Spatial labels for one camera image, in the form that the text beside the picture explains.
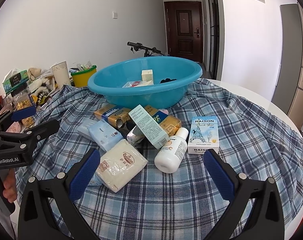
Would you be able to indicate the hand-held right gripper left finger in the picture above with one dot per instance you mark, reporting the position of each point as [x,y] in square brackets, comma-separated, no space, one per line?
[84,175]

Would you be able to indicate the pale teal long box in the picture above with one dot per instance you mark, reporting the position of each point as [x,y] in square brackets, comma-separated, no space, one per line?
[147,125]

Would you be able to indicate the dark brown entrance door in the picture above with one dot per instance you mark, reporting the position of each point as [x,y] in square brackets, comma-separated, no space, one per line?
[184,30]

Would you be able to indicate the pale white box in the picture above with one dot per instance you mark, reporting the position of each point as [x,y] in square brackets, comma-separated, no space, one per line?
[146,83]

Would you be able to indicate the person's left hand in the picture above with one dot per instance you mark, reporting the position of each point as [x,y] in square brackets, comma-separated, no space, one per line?
[9,187]

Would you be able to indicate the blue plaid cloth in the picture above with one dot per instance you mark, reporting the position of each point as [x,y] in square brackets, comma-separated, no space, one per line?
[166,205]

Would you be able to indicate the white wall switch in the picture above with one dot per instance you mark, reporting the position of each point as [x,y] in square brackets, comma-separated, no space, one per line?
[115,15]

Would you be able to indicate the white lotion bottle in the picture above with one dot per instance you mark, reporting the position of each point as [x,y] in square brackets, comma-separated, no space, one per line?
[170,155]

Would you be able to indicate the green tissue pack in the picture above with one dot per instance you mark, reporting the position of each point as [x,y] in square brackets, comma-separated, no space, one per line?
[15,81]

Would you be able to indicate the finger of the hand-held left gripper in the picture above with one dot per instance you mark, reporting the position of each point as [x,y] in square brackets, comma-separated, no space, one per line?
[24,113]
[39,131]

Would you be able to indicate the blue plastic basin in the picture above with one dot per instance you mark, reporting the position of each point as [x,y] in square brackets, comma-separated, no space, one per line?
[141,97]

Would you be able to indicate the red and white box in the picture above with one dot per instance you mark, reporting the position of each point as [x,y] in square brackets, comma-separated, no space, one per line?
[132,84]

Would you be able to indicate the black bicycle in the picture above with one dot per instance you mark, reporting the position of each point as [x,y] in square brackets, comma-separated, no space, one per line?
[146,48]

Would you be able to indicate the white tissue pack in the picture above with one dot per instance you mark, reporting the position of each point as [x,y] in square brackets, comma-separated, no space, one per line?
[121,165]

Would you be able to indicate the cream small box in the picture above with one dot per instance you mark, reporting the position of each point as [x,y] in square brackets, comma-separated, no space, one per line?
[147,76]

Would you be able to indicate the assorted small sachets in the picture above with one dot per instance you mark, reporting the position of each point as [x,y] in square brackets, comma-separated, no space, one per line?
[85,66]

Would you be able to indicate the light blue packet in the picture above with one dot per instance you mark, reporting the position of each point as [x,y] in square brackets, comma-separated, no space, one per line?
[104,135]

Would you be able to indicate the pink round item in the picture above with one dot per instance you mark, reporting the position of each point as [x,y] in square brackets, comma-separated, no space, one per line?
[164,111]

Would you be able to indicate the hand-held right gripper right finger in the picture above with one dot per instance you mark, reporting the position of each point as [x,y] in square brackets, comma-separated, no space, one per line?
[219,177]

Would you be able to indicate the silver packet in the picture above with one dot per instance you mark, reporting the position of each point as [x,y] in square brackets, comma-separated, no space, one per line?
[134,136]

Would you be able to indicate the cream patterned tumbler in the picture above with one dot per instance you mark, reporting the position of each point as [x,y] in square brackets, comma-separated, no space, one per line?
[61,75]

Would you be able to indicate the white plush toy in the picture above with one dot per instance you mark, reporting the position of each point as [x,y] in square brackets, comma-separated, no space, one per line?
[40,85]

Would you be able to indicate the grey-blue pack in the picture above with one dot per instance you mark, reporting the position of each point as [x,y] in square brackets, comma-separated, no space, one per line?
[86,128]

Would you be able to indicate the gold box blue label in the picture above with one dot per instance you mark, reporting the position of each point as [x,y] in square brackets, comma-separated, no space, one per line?
[109,115]

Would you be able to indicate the white tower print box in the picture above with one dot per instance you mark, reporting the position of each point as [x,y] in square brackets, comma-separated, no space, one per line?
[202,135]

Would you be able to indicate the yellow bucket green rim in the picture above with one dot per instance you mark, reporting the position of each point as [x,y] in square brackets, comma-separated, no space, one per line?
[82,78]

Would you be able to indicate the black framed glass door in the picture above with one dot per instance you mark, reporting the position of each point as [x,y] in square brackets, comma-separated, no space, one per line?
[213,30]

